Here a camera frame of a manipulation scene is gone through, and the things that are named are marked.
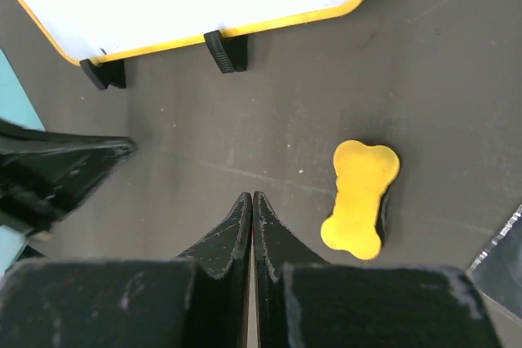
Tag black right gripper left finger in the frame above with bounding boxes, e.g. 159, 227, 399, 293
1, 193, 252, 347

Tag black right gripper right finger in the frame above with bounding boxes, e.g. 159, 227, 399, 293
252, 192, 518, 347

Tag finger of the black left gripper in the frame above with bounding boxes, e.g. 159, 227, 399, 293
1, 120, 136, 237

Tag yellow black whiteboard eraser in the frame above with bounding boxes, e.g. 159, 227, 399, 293
320, 140, 400, 261

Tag black whiteboard marker clip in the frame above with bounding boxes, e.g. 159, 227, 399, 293
80, 59, 126, 90

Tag teal cutting board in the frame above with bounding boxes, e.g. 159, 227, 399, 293
1, 51, 45, 276

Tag black foil sheet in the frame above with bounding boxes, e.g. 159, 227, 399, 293
467, 205, 521, 324

